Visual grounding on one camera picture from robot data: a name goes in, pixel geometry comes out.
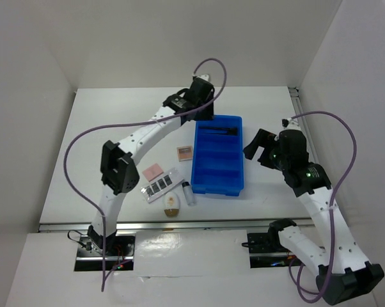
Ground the black eyeshadow palette pack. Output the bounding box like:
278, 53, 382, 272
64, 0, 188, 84
141, 168, 184, 203

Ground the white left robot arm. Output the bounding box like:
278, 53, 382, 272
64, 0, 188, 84
88, 75, 215, 255

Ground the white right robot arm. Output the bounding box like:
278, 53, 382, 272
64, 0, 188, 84
243, 129, 384, 306

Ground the pink blush compact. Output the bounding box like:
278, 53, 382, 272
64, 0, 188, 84
177, 146, 193, 162

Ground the clear small bottle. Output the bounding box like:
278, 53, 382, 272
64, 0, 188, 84
182, 181, 196, 206

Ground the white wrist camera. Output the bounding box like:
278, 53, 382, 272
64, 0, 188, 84
281, 118, 301, 130
192, 74, 210, 82

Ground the pink paper packet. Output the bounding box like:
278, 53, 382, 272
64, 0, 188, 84
142, 163, 164, 182

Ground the aluminium rail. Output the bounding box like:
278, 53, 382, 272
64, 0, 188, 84
38, 217, 318, 233
288, 87, 319, 163

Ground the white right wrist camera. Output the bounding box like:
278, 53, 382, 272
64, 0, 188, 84
281, 118, 301, 130

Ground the white egg-shaped foundation bottle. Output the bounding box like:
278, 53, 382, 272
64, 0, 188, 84
163, 192, 180, 217

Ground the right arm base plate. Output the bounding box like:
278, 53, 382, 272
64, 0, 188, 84
241, 233, 300, 269

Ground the aluminium rail right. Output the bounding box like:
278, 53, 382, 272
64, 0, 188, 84
288, 87, 319, 163

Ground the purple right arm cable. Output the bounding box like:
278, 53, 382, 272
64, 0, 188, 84
288, 111, 355, 303

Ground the blue plastic organizer tray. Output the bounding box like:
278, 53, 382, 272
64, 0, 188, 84
190, 115, 244, 196

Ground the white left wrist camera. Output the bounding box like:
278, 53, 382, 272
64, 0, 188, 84
192, 74, 210, 82

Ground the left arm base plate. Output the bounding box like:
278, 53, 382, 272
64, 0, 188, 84
74, 233, 137, 272

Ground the aluminium rail front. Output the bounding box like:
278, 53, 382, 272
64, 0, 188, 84
38, 217, 318, 233

